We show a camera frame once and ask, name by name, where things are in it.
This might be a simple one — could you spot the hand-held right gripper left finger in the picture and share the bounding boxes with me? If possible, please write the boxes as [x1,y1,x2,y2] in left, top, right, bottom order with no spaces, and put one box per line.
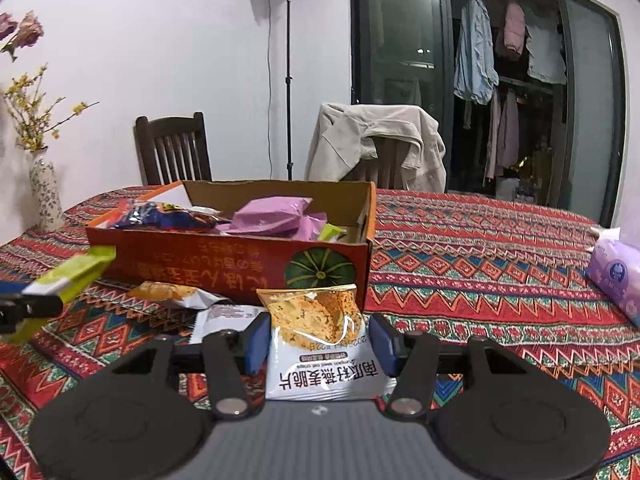
[112,314,271,421]

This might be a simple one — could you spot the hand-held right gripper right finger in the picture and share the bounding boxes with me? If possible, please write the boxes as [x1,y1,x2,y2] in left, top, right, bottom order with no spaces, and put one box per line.
[369,314,526,421]

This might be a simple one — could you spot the white crisp snack packet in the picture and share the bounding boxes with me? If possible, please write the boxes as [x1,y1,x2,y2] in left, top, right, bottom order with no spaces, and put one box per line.
[255,283,397,403]
[191,303,271,346]

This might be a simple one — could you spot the long lime green snack packet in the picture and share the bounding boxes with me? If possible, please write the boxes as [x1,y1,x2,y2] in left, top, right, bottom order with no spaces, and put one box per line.
[9,244,117,346]

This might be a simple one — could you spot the orange cardboard box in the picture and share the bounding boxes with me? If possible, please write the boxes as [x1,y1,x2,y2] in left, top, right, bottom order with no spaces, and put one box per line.
[84,179,377,307]

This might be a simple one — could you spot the golden orange snack packet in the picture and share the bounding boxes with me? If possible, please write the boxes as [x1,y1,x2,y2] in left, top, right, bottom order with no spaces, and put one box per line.
[127,281,234,311]

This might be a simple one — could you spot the purple snack packet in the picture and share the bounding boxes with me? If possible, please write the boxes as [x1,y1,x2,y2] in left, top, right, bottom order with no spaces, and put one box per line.
[295,212,329,242]
[215,196,314,241]

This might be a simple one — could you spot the blue and orange snack packet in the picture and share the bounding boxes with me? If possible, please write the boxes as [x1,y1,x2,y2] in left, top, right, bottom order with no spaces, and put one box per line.
[117,198,232,232]

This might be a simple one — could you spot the white floral vase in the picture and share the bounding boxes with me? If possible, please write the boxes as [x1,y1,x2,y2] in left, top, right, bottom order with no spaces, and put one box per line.
[28,153,65,234]

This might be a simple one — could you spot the yellow flower branches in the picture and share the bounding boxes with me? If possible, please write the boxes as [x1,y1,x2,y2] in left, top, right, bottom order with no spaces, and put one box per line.
[2,63,101,154]

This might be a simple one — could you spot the brown chair under jacket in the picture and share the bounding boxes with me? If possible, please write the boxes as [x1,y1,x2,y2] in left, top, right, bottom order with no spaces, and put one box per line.
[367,137,407,189]

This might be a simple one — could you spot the beige jacket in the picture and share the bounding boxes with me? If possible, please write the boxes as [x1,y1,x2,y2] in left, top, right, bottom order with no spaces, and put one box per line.
[304,102,447,194]

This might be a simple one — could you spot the dark wooden chair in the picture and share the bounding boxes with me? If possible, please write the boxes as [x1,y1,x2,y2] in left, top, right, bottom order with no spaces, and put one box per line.
[134,112,213,187]

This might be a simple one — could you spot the hanging pale pink clothes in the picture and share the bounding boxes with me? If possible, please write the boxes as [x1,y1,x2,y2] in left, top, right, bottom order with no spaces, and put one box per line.
[484,87,522,179]

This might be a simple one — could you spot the purple tissue pack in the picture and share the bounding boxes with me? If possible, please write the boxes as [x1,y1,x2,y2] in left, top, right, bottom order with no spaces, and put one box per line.
[585,227,640,329]

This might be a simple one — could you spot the dark sliding glass door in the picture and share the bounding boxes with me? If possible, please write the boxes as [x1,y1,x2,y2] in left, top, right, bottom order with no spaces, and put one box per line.
[349,0,629,229]

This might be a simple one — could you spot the hanging light blue shirt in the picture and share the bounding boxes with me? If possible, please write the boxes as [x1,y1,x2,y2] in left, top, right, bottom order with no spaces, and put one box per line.
[453,0,500,107]

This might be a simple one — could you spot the hanging white garment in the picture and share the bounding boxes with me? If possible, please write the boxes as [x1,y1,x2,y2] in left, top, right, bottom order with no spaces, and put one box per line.
[524,9,569,86]

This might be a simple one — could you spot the hanging pink garment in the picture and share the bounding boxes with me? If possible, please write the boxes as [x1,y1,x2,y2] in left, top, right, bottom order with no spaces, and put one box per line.
[502,2,527,62]

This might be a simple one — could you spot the black light cable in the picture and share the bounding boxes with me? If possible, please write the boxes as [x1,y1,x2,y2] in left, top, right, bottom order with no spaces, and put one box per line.
[266,0,277,181]

